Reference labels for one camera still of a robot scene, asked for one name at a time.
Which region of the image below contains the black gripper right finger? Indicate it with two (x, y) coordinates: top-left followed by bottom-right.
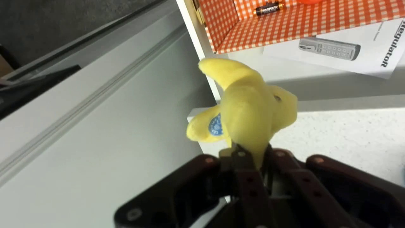
(259, 146), (405, 228)

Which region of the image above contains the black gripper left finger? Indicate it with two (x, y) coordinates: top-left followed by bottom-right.
(112, 144), (271, 228)

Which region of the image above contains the black battery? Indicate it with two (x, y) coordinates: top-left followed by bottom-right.
(252, 3), (283, 18)

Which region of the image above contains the white drawer with wooden front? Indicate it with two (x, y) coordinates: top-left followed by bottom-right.
(173, 0), (405, 112)

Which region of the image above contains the orange checkered basket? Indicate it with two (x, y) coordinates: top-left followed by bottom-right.
(192, 0), (405, 56)

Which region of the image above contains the yellow banana plush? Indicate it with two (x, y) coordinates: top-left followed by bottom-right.
(184, 57), (298, 169)

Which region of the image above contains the printed paper manual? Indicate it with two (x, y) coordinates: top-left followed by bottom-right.
(261, 18), (405, 81)

